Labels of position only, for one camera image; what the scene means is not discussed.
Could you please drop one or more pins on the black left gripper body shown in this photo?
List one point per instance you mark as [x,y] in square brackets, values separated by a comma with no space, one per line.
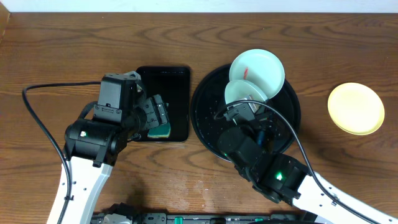
[154,112]

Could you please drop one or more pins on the pale green plate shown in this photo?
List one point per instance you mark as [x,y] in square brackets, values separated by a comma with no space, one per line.
[238,89]

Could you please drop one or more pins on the light blue plate with stain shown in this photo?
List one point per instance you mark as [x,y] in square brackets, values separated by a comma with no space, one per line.
[260,67]

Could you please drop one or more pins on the black round tray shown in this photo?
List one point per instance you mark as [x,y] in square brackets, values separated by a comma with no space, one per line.
[208,98]

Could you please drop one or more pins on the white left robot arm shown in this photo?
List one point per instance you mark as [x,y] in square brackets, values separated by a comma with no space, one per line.
[92,147]

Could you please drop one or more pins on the green yellow sponge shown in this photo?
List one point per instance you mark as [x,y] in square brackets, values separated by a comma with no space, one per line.
[162,131]

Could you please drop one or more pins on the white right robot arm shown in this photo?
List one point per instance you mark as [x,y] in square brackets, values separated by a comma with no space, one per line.
[281,178]

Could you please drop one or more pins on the black rectangular tray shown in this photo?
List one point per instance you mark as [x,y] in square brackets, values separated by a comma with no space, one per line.
[172,83]

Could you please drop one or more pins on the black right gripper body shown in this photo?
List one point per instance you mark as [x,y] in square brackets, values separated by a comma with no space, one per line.
[271,132]

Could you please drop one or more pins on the yellow plate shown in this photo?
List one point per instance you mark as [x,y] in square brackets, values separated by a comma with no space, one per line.
[356,108]

